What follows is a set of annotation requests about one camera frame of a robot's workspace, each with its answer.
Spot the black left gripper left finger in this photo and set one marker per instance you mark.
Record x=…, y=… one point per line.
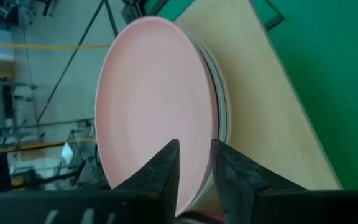
x=148, y=199

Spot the wooden shelf board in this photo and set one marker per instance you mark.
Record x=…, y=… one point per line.
x=259, y=109

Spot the cream plate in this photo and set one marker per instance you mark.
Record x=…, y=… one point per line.
x=225, y=102

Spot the cardboard box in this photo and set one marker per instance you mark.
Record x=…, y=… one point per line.
x=5, y=70

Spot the light pink plate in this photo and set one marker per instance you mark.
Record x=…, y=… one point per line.
x=154, y=93

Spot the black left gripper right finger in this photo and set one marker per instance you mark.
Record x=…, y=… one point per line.
x=253, y=199

